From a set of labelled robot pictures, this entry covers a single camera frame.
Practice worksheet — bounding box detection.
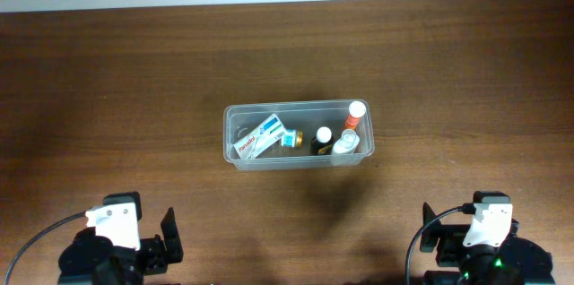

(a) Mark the white sanitizer bottle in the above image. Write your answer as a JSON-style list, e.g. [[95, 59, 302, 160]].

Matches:
[[331, 129, 361, 155]]

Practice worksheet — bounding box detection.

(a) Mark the dark brown syrup bottle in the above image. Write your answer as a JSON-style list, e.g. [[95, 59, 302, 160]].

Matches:
[[310, 126, 335, 155]]

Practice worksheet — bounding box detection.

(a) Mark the orange tube white cap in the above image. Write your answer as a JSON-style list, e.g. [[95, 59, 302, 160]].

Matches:
[[344, 100, 367, 130]]

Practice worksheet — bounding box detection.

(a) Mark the white Panadol box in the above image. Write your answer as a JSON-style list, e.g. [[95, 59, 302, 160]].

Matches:
[[233, 114, 286, 160]]

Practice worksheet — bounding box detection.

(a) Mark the small jar gold lid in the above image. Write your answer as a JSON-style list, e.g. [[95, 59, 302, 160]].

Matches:
[[281, 129, 303, 148]]

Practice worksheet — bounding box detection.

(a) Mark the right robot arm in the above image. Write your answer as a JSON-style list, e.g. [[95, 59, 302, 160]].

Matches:
[[404, 191, 555, 285]]

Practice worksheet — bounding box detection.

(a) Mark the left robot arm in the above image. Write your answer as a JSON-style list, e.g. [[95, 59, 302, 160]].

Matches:
[[57, 191, 184, 284]]

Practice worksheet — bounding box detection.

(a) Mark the clear plastic container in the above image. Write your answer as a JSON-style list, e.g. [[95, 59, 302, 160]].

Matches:
[[223, 99, 375, 171]]

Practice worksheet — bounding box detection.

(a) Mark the right black cable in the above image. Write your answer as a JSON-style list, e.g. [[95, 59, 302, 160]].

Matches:
[[404, 203, 477, 285]]

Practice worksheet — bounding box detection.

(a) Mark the black cable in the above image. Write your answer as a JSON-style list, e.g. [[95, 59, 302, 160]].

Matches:
[[3, 211, 89, 285], [404, 203, 477, 285]]

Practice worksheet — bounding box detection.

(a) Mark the left black cable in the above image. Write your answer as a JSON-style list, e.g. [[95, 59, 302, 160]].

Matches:
[[3, 211, 89, 285]]

